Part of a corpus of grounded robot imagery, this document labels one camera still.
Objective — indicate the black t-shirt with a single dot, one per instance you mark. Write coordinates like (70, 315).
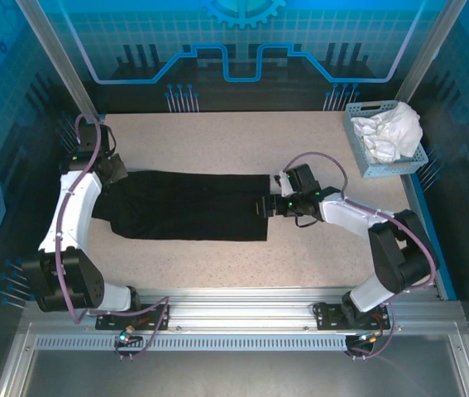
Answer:
(184, 207)

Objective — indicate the blue perforated plastic basket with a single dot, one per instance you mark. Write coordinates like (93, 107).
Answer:
(387, 170)

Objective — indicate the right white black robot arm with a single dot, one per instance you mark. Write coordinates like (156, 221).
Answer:
(350, 211)

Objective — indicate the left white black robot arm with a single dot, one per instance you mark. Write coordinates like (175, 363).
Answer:
(73, 207)

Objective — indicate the white crumpled t-shirt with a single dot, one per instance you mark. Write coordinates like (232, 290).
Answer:
(395, 132)

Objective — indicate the aluminium mounting beam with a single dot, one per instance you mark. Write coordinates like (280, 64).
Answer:
(238, 308)

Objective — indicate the metal front tray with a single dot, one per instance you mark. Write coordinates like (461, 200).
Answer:
(238, 376)

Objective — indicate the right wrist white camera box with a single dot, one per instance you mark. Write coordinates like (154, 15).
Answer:
(284, 186)

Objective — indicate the right aluminium side rail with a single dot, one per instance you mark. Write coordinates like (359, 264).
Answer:
(415, 194)

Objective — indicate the left aluminium frame post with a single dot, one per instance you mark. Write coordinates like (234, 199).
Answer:
(60, 62)

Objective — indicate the aluminium frame post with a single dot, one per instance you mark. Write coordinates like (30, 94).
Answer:
(424, 62)
(60, 62)

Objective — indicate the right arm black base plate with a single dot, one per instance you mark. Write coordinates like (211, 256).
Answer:
(329, 320)

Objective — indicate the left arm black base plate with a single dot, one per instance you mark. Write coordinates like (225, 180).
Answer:
(106, 322)

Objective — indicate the right aluminium frame post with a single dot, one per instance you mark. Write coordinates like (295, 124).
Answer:
(424, 62)

